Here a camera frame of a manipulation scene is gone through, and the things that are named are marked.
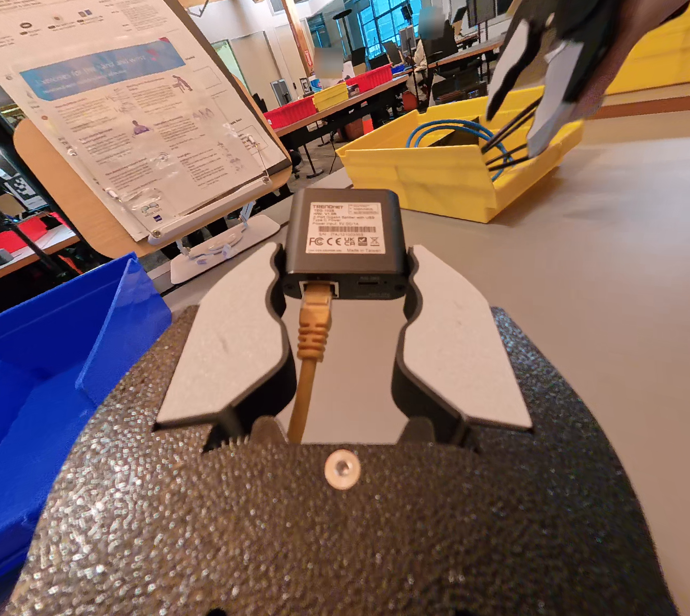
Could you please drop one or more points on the black ethernet splitter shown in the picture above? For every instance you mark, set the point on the black ethernet splitter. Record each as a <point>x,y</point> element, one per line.
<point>345,263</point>

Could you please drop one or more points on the red plastic bin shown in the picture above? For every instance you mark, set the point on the red plastic bin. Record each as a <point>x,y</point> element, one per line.
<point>291,113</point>
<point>369,78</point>

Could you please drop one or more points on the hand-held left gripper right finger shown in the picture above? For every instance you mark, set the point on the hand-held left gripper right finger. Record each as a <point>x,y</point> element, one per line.
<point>463,352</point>

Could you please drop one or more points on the blue plastic bin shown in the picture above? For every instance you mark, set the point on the blue plastic bin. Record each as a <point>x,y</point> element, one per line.
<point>54,384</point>

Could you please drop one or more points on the small yellow plastic bin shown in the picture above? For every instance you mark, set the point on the small yellow plastic bin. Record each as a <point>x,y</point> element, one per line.
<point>330,97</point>

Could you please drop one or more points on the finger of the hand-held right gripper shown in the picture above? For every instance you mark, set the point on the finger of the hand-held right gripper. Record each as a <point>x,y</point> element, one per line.
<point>558,87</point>
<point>515,55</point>

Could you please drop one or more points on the grey desk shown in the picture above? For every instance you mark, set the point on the grey desk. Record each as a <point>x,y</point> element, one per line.
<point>593,249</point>

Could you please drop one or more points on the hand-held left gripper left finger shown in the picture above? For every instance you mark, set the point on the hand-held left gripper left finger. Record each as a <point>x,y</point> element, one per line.
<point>226,346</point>

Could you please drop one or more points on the wooden document stand with sheet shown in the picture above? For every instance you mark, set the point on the wooden document stand with sheet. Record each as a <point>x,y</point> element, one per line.
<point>135,114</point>

